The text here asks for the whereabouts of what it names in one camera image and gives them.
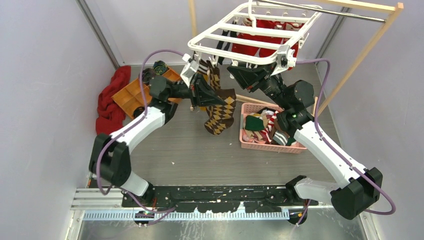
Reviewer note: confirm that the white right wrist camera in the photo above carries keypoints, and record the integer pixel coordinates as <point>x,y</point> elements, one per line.
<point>284,60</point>

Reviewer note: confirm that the grey striped sock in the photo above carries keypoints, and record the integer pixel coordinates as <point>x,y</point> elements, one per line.
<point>280,138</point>

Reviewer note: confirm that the white clip sock hanger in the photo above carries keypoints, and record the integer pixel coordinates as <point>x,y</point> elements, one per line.
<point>259,32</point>

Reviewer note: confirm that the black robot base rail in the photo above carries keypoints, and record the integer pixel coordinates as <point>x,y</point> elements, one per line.
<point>214,198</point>

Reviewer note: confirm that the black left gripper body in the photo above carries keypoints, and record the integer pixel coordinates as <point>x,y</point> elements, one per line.
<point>194,89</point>

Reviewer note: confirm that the red cloth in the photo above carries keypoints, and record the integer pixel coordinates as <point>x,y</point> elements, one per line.
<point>110,115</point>

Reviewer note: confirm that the pink laundry basket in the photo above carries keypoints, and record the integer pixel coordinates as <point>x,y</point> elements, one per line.
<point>247,108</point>

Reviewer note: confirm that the brown yellow argyle sock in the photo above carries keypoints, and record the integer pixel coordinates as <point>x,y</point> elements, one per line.
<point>213,73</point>

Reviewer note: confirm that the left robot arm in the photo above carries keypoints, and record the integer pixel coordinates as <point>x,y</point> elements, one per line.
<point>110,156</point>

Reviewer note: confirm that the black sock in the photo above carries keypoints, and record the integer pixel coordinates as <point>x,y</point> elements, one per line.
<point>223,46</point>

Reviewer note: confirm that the red white striped sock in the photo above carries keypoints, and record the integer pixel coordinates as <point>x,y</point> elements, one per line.
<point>268,118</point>

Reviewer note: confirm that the metal hanger rod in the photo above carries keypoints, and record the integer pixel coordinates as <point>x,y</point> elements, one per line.
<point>325,11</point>

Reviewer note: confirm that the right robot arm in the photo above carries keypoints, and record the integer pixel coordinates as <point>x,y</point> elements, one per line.
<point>355,187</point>

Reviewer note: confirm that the green sock in basket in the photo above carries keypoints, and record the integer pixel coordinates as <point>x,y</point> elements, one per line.
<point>254,123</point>

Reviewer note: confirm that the rolled dark patterned sock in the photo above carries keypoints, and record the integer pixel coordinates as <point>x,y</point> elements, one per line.
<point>160,67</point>
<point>138,111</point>
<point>146,75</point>

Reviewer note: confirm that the red santa christmas sock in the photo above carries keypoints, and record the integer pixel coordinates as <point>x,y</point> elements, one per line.
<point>274,25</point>

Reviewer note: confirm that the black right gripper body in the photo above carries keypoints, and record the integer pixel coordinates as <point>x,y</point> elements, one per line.
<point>271,87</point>

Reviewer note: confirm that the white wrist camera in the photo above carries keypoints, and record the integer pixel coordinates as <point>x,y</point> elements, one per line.
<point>284,60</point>
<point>190,68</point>

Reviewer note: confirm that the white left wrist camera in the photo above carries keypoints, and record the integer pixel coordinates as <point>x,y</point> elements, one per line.
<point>190,68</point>

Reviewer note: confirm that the red snowflake christmas sock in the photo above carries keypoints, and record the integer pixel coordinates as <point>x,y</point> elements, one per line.
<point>249,50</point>

